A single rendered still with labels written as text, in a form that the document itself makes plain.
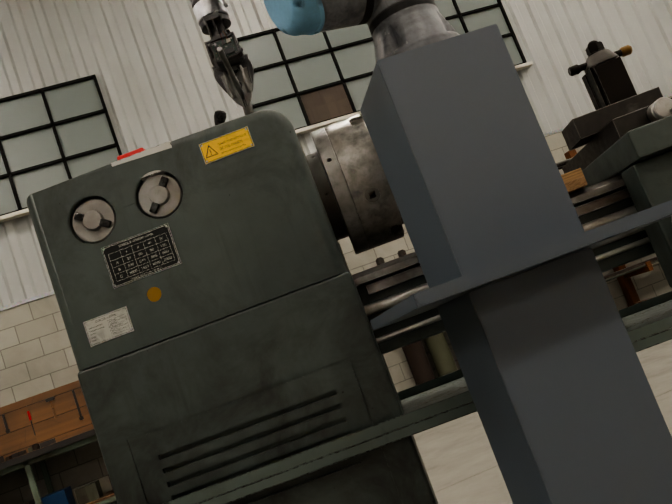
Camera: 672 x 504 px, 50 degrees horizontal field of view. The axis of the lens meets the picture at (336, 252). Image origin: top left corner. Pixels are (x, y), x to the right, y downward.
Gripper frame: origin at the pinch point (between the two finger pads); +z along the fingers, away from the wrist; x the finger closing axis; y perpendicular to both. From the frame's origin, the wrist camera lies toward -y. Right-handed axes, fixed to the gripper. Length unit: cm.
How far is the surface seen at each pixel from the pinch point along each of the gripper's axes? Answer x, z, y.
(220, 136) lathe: -6.4, 10.5, 14.1
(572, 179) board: 60, 44, 6
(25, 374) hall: -354, -37, -589
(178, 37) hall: -92, -362, -660
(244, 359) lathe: -17, 56, 14
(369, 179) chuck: 20.2, 28.1, 3.3
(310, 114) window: 24, -223, -686
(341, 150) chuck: 16.7, 19.5, 2.7
